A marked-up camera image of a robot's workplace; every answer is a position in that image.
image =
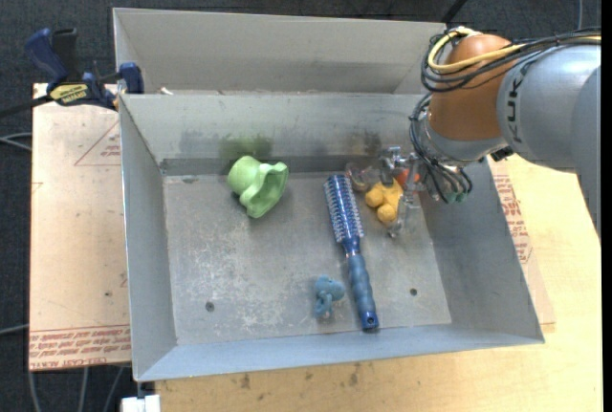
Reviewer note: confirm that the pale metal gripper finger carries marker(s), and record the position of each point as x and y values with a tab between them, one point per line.
412	209
396	223

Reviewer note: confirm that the orange ball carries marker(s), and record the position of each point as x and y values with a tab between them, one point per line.
405	178

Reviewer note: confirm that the yellow toy animal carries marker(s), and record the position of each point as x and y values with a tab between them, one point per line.
382	202

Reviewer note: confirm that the clear plastic thing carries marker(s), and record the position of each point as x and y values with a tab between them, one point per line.
361	176

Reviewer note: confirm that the blue hairbrush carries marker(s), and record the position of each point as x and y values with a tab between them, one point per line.
349	233

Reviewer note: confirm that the small blue toy animal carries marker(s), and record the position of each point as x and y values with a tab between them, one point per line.
327	289

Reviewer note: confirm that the grey metal bin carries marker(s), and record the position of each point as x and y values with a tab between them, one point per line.
268	266

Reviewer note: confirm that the light green toy cup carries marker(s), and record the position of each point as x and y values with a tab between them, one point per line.
258	184

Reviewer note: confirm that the brown cardboard board, red print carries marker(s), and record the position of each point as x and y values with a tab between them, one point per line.
76	228

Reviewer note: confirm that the black cylinder on white bracket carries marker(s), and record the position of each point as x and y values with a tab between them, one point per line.
502	153

